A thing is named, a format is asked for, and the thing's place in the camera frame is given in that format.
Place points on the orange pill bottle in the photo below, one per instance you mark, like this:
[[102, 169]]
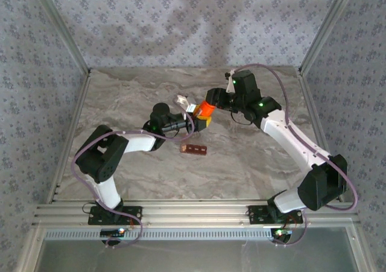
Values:
[[206, 109]]

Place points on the brown pill organizer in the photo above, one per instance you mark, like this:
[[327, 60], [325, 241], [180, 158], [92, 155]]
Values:
[[196, 149]]

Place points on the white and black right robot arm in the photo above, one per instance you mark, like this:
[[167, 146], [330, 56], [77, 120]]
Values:
[[322, 184]]

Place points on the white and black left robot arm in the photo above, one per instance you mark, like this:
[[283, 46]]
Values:
[[102, 160]]

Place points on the small circuit board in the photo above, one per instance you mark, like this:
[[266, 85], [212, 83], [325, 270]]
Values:
[[282, 232], [113, 232]]

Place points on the grey metal panel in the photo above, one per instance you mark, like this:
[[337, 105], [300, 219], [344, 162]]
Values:
[[193, 257]]

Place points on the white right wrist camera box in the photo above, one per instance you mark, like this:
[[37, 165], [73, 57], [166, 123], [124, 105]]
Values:
[[230, 86]]

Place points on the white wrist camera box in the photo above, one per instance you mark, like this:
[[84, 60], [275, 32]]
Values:
[[230, 86], [182, 100]]

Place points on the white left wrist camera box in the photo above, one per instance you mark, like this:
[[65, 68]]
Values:
[[182, 100]]

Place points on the aluminium table side rail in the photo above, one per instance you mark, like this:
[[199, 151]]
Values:
[[77, 109], [310, 109]]

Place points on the aluminium mounting rail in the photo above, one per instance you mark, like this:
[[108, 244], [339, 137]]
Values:
[[193, 214]]

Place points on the aluminium frame post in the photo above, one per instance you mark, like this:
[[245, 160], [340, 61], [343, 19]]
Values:
[[60, 27], [325, 27]]

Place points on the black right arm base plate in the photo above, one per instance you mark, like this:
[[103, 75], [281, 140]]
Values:
[[259, 214]]

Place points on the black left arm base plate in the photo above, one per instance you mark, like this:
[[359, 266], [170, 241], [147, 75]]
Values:
[[99, 217]]

